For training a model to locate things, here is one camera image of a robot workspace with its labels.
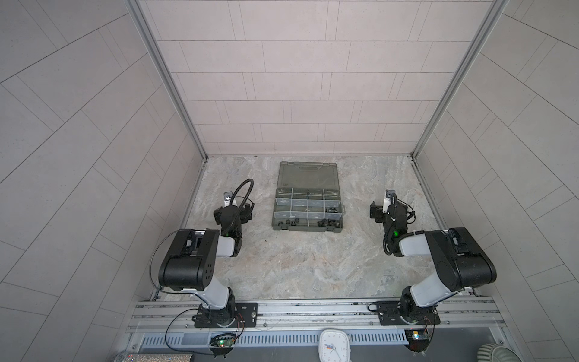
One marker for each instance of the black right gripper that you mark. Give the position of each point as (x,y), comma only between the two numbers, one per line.
(379,210)

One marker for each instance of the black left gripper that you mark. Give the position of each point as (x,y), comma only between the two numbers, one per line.
(240,213)

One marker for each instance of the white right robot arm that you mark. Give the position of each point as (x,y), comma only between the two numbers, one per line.
(459,262)

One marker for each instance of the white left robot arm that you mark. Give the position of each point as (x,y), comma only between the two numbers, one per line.
(191,260)

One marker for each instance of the translucent grey organizer box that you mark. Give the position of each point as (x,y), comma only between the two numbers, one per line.
(304,191)

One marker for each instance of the white square clock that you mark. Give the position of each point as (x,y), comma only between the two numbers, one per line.
(334,346)

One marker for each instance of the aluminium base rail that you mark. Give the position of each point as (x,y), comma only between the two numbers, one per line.
(357,314)

